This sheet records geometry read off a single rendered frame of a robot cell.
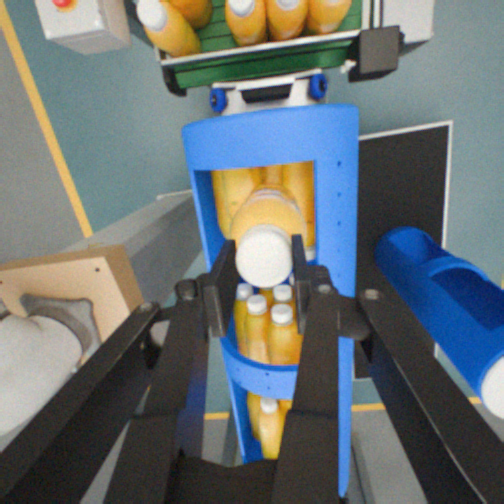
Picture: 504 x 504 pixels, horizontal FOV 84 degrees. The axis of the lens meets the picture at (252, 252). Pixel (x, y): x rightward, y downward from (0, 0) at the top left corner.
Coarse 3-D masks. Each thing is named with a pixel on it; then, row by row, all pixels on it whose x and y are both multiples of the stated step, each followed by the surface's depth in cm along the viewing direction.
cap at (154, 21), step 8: (144, 0) 42; (152, 0) 42; (144, 8) 43; (152, 8) 43; (160, 8) 42; (144, 16) 43; (152, 16) 43; (160, 16) 43; (144, 24) 44; (152, 24) 43; (160, 24) 44
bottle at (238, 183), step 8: (240, 168) 46; (248, 168) 46; (256, 168) 47; (224, 176) 48; (232, 176) 47; (240, 176) 47; (248, 176) 47; (256, 176) 48; (224, 184) 49; (232, 184) 47; (240, 184) 47; (248, 184) 47; (256, 184) 48; (232, 192) 48; (240, 192) 48; (248, 192) 48; (232, 200) 49; (240, 200) 48; (232, 208) 49; (232, 216) 50
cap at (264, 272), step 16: (256, 240) 19; (272, 240) 18; (240, 256) 19; (256, 256) 19; (272, 256) 19; (288, 256) 19; (240, 272) 19; (256, 272) 19; (272, 272) 19; (288, 272) 19
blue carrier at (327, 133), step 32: (192, 128) 39; (224, 128) 36; (256, 128) 35; (288, 128) 35; (320, 128) 36; (352, 128) 39; (192, 160) 42; (224, 160) 37; (256, 160) 36; (288, 160) 36; (320, 160) 37; (352, 160) 41; (320, 192) 38; (352, 192) 43; (320, 224) 40; (352, 224) 45; (320, 256) 42; (352, 256) 47; (256, 288) 72; (352, 288) 50; (224, 352) 56; (352, 352) 57; (256, 384) 52; (288, 384) 49; (256, 448) 82
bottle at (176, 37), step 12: (168, 12) 45; (168, 24) 46; (180, 24) 47; (156, 36) 47; (168, 36) 47; (180, 36) 49; (192, 36) 53; (168, 48) 50; (180, 48) 51; (192, 48) 55
